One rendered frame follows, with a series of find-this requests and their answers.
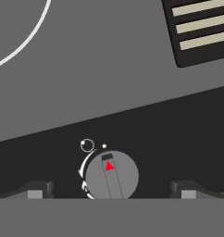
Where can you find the grey hob knob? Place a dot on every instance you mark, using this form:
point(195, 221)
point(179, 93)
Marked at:
point(112, 176)

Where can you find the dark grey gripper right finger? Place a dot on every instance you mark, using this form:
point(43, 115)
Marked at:
point(188, 190)

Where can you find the grey hob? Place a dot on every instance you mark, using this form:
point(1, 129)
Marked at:
point(117, 86)

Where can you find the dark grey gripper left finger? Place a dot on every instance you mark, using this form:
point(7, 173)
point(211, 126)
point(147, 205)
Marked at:
point(36, 190)

